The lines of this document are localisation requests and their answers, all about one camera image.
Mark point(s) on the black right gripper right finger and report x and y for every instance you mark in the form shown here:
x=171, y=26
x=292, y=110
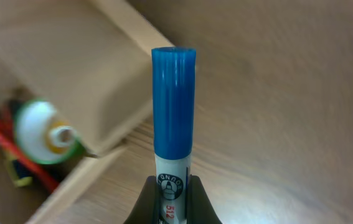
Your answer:
x=199, y=207

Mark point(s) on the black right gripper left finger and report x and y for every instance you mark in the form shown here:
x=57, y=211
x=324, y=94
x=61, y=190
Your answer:
x=146, y=208

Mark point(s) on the small yellow tape roll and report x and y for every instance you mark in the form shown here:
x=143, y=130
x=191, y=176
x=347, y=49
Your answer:
x=59, y=137

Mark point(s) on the yellow highlighter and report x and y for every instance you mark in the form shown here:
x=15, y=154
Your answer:
x=18, y=173

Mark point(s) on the blue white marker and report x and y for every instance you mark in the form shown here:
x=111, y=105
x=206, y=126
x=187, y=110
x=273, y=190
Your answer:
x=173, y=119

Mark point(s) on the green tape roll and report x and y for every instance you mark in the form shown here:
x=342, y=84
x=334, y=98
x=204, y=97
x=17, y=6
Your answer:
x=30, y=123

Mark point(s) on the brown cardboard box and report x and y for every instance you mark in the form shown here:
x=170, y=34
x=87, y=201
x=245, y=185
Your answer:
x=92, y=61

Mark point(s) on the orange utility knife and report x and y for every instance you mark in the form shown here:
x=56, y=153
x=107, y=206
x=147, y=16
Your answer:
x=8, y=143

